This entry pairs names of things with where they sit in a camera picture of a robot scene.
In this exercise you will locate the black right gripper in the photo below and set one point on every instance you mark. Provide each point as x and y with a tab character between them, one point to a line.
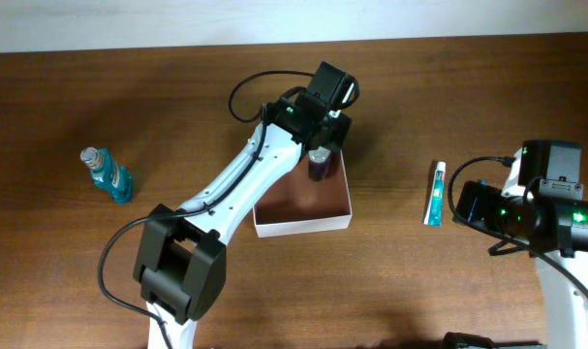
480	216

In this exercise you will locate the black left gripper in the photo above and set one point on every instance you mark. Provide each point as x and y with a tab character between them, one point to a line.
338	138

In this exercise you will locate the purple spray bottle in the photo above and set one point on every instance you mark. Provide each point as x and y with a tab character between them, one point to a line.
319	163

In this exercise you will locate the teal mouthwash bottle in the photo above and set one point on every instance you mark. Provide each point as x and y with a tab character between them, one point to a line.
107	175

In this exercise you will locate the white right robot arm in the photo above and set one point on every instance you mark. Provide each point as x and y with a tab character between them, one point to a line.
548	219

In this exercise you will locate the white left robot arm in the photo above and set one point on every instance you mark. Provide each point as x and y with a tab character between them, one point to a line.
181	265

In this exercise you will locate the teal toothpaste tube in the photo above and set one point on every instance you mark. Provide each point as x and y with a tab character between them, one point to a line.
434	211

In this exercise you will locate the white cardboard box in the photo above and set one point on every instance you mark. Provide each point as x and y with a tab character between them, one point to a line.
297	204

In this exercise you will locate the black base at bottom edge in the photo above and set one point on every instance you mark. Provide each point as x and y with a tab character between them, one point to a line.
471	341

